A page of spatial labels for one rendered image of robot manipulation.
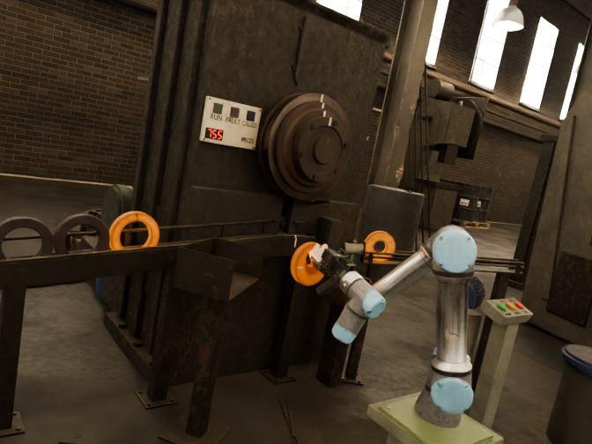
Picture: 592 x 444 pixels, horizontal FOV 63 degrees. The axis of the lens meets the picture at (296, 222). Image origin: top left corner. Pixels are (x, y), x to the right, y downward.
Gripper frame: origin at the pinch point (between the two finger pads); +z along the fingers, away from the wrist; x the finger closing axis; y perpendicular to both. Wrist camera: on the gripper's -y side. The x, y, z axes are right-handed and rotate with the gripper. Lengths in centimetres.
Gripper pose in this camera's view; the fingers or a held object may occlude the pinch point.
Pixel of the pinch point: (311, 252)
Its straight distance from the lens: 171.5
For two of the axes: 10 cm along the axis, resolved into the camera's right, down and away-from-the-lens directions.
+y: 3.2, -8.7, -3.7
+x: -7.9, -0.3, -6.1
